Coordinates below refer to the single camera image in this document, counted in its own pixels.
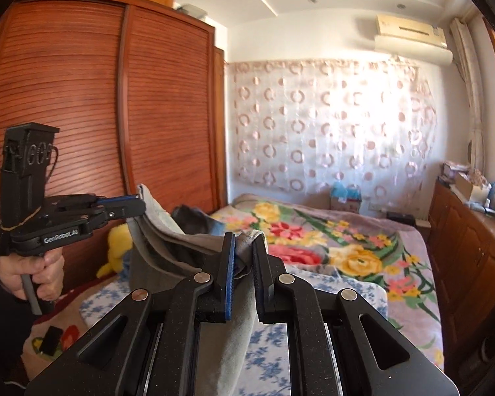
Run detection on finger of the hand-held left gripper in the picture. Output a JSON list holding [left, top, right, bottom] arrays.
[[95, 196, 146, 211], [105, 205, 147, 224]]

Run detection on person's left hand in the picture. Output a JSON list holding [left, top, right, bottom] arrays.
[[0, 251, 65, 302]]

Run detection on floral pink blanket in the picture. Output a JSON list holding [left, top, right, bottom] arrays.
[[210, 193, 444, 372]]

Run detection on folded dark brown pants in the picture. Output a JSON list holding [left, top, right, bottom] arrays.
[[171, 204, 216, 236]]

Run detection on blue floral white cloth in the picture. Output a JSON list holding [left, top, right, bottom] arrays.
[[80, 274, 388, 396]]

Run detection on small black box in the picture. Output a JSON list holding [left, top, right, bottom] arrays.
[[40, 326, 64, 355]]

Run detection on wooden sideboard cabinet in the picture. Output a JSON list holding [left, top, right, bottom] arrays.
[[427, 177, 495, 339]]

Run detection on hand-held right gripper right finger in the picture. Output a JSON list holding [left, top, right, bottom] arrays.
[[251, 241, 458, 396]]

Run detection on small open cardboard box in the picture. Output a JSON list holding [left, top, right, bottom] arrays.
[[454, 172, 491, 203]]

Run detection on yellow plush toy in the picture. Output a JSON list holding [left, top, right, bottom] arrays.
[[97, 225, 133, 279]]

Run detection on beige wall air conditioner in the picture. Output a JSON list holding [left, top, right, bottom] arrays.
[[373, 14, 454, 66]]

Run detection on white item on wardrobe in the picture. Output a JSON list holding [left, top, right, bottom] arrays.
[[177, 4, 209, 20]]

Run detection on cardboard box with blue items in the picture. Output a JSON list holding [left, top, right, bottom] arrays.
[[330, 181, 363, 214]]

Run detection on white window curtain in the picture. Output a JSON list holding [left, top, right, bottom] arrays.
[[449, 17, 486, 170]]

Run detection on wooden slatted wardrobe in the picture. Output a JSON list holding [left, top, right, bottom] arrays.
[[0, 0, 228, 298]]

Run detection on grey pants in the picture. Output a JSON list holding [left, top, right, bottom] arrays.
[[130, 183, 269, 396]]

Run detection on red floral mat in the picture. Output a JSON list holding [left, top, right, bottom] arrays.
[[22, 293, 87, 364]]

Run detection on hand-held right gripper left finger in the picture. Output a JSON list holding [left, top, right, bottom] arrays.
[[25, 233, 236, 396]]

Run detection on pile of papers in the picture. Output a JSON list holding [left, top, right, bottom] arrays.
[[441, 162, 472, 183]]

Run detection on folded blue jeans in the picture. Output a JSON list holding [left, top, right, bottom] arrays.
[[121, 220, 227, 269]]

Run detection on circle patterned sheer curtain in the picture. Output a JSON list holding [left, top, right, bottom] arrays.
[[227, 58, 438, 199]]

